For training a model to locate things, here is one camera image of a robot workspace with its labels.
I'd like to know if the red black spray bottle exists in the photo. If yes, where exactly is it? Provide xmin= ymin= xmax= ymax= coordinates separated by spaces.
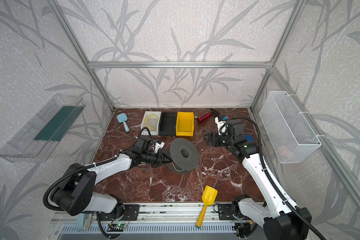
xmin=196 ymin=108 xmax=220 ymax=123

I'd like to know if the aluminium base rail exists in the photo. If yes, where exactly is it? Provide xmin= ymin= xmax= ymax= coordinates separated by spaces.
xmin=44 ymin=202 xmax=260 ymax=240

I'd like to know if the white plastic bin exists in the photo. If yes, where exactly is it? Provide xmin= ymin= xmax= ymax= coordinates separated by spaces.
xmin=141 ymin=111 xmax=162 ymax=136

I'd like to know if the clear plastic wall tray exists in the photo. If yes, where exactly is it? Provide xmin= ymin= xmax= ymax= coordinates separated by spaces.
xmin=0 ymin=94 xmax=86 ymax=163

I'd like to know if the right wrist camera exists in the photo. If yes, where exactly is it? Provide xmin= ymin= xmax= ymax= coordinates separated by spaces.
xmin=215 ymin=115 xmax=228 ymax=135

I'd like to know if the yellow plastic bin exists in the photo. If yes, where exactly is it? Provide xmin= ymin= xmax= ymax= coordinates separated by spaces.
xmin=176 ymin=112 xmax=195 ymax=137

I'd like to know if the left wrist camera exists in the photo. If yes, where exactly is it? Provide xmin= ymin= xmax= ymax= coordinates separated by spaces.
xmin=154 ymin=142 xmax=165 ymax=153

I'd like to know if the pink object in basket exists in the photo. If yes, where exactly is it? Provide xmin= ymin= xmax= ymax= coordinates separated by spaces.
xmin=277 ymin=146 xmax=292 ymax=159

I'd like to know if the yellow toy shovel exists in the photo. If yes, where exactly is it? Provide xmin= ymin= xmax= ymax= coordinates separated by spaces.
xmin=195 ymin=186 xmax=218 ymax=229

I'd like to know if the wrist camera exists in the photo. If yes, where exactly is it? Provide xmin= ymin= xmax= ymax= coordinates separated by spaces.
xmin=215 ymin=115 xmax=228 ymax=135
xmin=154 ymin=142 xmax=165 ymax=153

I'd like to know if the white wire basket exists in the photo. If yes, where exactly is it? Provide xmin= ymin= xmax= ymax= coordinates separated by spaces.
xmin=260 ymin=91 xmax=322 ymax=164

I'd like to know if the grey cable spool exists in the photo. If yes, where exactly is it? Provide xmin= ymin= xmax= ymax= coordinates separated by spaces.
xmin=164 ymin=138 xmax=200 ymax=175

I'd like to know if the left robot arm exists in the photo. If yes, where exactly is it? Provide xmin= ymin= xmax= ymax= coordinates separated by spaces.
xmin=43 ymin=134 xmax=173 ymax=216

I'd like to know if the black plastic bin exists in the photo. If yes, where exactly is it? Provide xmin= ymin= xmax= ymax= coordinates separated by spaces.
xmin=159 ymin=112 xmax=177 ymax=136

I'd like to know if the teal toy shovel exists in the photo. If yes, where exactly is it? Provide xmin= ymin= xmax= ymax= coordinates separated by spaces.
xmin=117 ymin=113 xmax=130 ymax=133

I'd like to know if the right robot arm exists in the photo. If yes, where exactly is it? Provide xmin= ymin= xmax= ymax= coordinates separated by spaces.
xmin=205 ymin=116 xmax=325 ymax=240

